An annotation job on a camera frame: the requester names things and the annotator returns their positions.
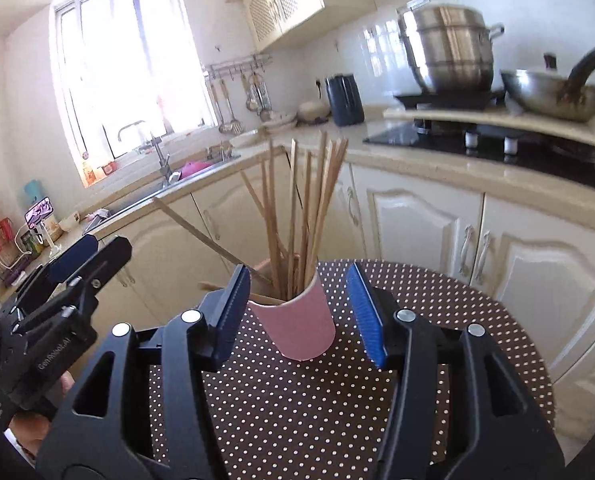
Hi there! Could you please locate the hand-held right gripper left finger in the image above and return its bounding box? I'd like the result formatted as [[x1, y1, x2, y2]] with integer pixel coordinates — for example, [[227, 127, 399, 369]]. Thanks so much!
[[35, 264, 252, 480]]

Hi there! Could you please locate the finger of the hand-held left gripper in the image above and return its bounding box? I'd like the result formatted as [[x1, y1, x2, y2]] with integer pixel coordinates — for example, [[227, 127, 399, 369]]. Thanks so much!
[[12, 234, 99, 303], [0, 235, 133, 335]]

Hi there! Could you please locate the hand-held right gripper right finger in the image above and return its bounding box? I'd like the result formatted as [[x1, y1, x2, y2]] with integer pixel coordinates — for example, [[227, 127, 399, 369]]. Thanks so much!
[[345, 261, 565, 480]]

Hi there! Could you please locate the pink cup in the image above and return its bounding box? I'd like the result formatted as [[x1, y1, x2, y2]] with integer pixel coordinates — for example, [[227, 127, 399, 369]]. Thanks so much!
[[248, 269, 337, 362]]

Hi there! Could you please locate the bunch of wooden chopsticks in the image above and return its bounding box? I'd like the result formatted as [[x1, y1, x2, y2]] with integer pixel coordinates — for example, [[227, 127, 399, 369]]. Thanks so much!
[[152, 130, 349, 307]]

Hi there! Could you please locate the person's left forearm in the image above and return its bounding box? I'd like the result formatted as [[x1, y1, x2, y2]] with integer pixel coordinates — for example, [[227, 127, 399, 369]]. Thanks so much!
[[0, 430, 41, 480]]

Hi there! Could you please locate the person's left hand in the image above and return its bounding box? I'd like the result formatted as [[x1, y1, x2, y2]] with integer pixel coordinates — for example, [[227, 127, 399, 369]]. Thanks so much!
[[8, 371, 77, 455]]

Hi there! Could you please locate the white phone stand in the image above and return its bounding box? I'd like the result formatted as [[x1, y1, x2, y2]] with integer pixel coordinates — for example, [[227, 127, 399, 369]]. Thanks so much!
[[32, 220, 62, 256]]

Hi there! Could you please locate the smartphone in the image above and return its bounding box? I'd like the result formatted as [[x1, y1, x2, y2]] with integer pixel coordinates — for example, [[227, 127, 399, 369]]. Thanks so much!
[[24, 196, 57, 225]]

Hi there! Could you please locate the teal cup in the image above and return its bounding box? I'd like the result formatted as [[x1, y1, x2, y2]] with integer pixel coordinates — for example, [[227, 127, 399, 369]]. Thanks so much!
[[24, 180, 46, 206]]

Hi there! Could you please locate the metal sink faucet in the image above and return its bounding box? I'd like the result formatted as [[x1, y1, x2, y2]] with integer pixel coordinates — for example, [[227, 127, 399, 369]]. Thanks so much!
[[118, 120, 181, 188]]

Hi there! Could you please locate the brown polka dot tablecloth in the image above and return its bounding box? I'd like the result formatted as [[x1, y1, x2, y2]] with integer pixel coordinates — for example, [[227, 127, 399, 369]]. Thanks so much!
[[148, 259, 557, 480]]

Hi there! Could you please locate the pink plastic bowl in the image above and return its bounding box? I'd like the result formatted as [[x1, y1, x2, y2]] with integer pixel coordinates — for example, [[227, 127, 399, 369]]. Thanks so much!
[[180, 160, 213, 178]]

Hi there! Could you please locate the beige speckled countertop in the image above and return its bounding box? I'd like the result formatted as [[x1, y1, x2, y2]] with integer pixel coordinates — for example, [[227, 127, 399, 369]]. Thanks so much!
[[0, 105, 595, 306]]

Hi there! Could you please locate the black gas stove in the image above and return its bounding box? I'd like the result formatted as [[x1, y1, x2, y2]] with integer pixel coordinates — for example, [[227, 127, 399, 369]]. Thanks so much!
[[362, 120, 595, 196]]

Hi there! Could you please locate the slotted metal spatula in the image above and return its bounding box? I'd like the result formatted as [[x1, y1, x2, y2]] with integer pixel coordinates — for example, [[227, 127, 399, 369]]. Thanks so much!
[[222, 77, 242, 133]]

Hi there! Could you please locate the stack of white plates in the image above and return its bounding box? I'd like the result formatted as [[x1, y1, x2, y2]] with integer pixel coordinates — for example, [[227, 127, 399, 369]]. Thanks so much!
[[260, 110, 298, 133]]

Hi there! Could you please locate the kitchen window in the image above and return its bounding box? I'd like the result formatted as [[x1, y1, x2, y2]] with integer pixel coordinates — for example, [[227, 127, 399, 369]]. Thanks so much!
[[52, 0, 218, 188]]

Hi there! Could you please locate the white ceramic pot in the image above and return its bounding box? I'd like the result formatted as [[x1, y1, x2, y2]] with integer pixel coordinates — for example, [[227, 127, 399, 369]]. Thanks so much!
[[296, 100, 331, 126]]

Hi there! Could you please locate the dark blue electric kettle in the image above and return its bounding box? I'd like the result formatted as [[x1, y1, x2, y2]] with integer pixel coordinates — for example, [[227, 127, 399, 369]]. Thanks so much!
[[325, 73, 365, 127]]

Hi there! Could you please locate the metal ladle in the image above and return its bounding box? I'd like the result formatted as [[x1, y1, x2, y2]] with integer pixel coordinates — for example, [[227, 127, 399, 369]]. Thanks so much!
[[245, 74, 261, 111]]

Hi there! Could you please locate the black induction cooker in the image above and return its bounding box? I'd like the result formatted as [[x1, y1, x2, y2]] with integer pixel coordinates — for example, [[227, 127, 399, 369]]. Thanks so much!
[[392, 87, 508, 111]]

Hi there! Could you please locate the cream stone slab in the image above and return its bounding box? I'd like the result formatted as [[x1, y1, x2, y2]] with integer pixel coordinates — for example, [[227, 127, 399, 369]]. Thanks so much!
[[382, 105, 595, 152]]

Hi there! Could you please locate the steel steamer pot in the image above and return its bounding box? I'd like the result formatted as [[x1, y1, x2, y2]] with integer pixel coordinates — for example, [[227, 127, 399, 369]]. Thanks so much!
[[395, 2, 505, 96]]

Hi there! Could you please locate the steel frying pan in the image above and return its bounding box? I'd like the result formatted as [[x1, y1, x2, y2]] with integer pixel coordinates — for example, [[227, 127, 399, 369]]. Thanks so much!
[[500, 46, 595, 123]]

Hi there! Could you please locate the metal cabinet handle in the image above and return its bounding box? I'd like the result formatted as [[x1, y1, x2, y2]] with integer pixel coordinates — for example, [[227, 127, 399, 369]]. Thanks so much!
[[472, 232, 493, 285], [202, 209, 221, 241], [345, 186, 361, 226], [458, 225, 475, 278]]

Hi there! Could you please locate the metal utensil rail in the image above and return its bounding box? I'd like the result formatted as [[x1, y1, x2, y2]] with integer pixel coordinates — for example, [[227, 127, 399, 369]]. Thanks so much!
[[202, 52, 273, 81]]

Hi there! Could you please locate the cream wall cabinet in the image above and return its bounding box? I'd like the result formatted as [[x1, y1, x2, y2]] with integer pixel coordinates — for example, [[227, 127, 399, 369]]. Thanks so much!
[[212, 0, 378, 53]]

